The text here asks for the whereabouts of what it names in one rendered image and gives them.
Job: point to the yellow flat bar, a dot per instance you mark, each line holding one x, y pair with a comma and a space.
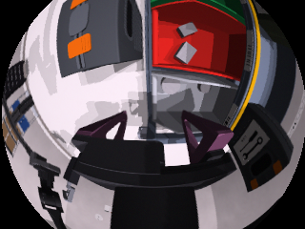
256, 65

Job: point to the red open bin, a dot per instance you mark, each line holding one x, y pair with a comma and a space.
220, 40

